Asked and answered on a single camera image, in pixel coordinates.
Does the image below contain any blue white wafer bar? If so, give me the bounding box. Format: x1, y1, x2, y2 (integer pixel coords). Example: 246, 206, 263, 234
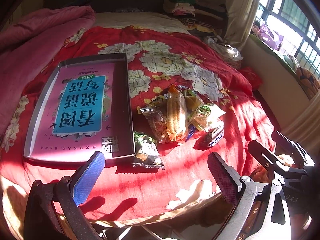
200, 126, 224, 148

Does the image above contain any green milk stick snack packet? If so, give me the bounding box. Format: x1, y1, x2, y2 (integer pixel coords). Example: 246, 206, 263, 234
189, 103, 225, 132

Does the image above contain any black green pea snack packet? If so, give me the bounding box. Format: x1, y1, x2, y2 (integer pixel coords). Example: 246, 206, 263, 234
132, 132, 165, 169

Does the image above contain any orange long cracker packet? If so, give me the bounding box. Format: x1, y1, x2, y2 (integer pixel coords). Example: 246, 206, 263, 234
167, 86, 188, 143

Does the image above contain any clear meat floss cake packet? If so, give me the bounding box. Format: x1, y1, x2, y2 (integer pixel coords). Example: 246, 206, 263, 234
183, 88, 203, 112

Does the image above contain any clear round pastry packet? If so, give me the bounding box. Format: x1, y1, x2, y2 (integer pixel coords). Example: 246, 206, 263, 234
143, 107, 170, 144

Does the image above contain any yellow candy packet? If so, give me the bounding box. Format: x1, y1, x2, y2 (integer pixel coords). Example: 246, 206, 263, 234
137, 94, 168, 114

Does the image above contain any orange patterned cushion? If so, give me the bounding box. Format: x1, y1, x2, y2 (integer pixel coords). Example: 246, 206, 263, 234
296, 67, 319, 100

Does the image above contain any pink and blue book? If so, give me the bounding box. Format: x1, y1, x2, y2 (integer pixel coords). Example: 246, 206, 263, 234
30, 62, 116, 162

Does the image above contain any red plastic bag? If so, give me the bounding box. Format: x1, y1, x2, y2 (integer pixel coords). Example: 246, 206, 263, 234
239, 67, 263, 90

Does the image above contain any white grey cloth bundle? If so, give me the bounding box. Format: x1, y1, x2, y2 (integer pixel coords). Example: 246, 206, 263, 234
203, 35, 243, 61

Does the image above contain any window with metal bars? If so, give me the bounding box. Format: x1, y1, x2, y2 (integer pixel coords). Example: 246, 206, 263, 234
254, 0, 319, 78

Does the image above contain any pink plush blanket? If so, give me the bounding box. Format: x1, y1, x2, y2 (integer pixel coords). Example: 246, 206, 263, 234
1, 6, 95, 134

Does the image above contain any beige curtain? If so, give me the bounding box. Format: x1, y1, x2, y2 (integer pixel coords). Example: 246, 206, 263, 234
224, 0, 260, 50

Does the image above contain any pile of folded clothes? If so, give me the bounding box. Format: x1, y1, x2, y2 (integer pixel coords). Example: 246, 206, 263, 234
163, 0, 228, 38

